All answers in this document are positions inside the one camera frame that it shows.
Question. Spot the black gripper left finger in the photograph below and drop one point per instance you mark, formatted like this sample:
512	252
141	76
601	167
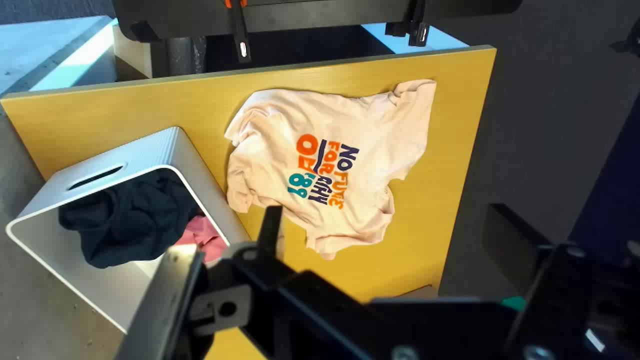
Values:
270	231

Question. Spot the pink printed t-shirt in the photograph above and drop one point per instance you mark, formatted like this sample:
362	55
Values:
361	200

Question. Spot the black robot mounting frame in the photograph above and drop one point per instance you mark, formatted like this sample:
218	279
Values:
321	13

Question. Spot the dark navy garment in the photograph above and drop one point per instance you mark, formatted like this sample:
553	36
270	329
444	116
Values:
127	220

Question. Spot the black clamp with orange trigger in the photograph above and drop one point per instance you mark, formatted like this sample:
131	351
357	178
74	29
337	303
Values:
415	22
240	32

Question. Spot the white plastic storage bin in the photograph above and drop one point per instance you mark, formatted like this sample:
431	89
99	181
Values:
170	150

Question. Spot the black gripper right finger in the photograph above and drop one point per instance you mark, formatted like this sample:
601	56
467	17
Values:
516	242

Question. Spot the rose pink garment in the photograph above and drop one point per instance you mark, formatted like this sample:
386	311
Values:
208	240

